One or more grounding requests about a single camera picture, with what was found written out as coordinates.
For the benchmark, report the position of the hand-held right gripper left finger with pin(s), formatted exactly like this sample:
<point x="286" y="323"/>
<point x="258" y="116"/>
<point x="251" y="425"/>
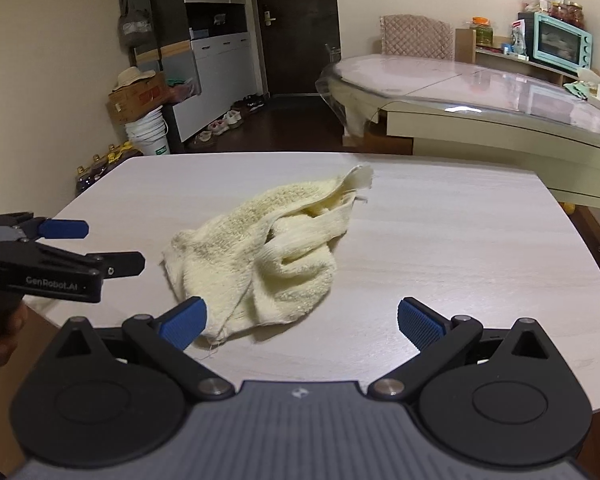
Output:
<point x="185" y="325"/>

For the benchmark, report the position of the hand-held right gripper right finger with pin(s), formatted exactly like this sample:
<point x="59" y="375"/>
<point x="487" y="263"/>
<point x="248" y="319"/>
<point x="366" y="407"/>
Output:
<point x="420" y="325"/>

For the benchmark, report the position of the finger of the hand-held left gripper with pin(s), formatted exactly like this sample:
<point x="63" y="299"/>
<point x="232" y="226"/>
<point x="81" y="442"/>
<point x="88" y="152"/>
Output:
<point x="125" y="265"/>
<point x="65" y="229"/>

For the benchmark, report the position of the cream terry towel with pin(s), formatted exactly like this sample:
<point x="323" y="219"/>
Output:
<point x="260" y="240"/>

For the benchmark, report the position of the person's left hand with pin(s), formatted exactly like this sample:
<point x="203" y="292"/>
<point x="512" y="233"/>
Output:
<point x="10" y="332"/>

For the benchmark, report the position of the row of drink bottles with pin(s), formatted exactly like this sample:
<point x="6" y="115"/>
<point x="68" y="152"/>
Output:
<point x="100" y="165"/>

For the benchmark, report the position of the white plastic bucket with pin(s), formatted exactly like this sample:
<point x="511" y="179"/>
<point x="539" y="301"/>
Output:
<point x="147" y="132"/>

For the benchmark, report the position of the cardboard box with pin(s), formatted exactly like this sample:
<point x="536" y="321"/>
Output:
<point x="140" y="100"/>

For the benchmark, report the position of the straw hat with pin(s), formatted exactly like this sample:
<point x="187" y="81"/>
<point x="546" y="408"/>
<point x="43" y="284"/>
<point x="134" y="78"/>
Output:
<point x="132" y="77"/>

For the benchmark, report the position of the row of shoes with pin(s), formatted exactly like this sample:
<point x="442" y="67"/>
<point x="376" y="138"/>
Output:
<point x="227" y="120"/>

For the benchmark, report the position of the colourful bags pile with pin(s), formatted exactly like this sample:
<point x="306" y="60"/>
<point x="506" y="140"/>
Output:
<point x="182" y="90"/>

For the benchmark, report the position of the white low cabinet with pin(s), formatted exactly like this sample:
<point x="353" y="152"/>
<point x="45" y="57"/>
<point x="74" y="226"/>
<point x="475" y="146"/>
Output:
<point x="215" y="75"/>

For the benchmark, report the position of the grey hanging bag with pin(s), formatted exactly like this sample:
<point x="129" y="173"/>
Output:
<point x="136" y="25"/>

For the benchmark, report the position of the glass-topped dining table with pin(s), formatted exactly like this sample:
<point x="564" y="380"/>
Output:
<point x="480" y="90"/>

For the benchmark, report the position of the wooden sideboard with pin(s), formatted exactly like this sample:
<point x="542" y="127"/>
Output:
<point x="465" y="45"/>

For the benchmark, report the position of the dark wooden door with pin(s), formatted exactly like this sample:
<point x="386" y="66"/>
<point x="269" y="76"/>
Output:
<point x="295" y="35"/>

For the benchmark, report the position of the quilted chair back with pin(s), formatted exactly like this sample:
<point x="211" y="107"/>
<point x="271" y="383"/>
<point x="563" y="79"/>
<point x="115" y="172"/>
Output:
<point x="417" y="37"/>

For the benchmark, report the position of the tissue box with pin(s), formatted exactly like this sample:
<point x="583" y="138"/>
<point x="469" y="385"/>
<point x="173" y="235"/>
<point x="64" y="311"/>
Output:
<point x="582" y="85"/>

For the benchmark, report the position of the orange lid jar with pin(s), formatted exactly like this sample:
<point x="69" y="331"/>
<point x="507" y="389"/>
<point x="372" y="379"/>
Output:
<point x="481" y="32"/>

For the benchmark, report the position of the teal toaster oven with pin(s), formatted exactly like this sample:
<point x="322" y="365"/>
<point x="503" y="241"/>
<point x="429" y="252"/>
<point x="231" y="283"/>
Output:
<point x="560" y="42"/>

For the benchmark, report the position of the group of food jars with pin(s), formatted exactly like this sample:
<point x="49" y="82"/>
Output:
<point x="562" y="10"/>

